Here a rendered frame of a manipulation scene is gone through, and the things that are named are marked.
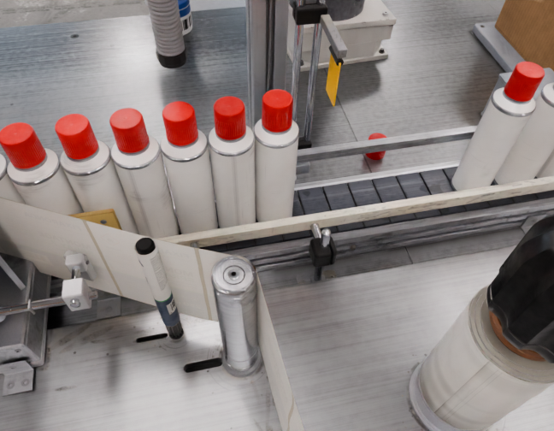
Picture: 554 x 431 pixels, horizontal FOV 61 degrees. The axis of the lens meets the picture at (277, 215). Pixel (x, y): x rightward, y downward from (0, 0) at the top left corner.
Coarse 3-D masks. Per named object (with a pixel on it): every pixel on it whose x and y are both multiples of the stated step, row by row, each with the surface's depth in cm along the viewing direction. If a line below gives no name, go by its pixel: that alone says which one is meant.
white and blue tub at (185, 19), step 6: (180, 0) 96; (186, 0) 97; (180, 6) 96; (186, 6) 97; (180, 12) 97; (186, 12) 98; (180, 18) 98; (186, 18) 99; (186, 24) 100; (186, 30) 101
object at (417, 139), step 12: (432, 132) 65; (444, 132) 65; (456, 132) 65; (468, 132) 65; (348, 144) 63; (360, 144) 63; (372, 144) 63; (384, 144) 63; (396, 144) 64; (408, 144) 64; (420, 144) 65; (432, 144) 65; (300, 156) 62; (312, 156) 62; (324, 156) 63; (336, 156) 63
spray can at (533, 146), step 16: (544, 96) 58; (544, 112) 59; (528, 128) 62; (544, 128) 60; (528, 144) 62; (544, 144) 61; (512, 160) 66; (528, 160) 64; (544, 160) 64; (496, 176) 70; (512, 176) 67; (528, 176) 66
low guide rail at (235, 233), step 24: (456, 192) 65; (480, 192) 65; (504, 192) 66; (528, 192) 67; (312, 216) 61; (336, 216) 62; (360, 216) 63; (384, 216) 64; (168, 240) 59; (192, 240) 59; (216, 240) 60; (240, 240) 61
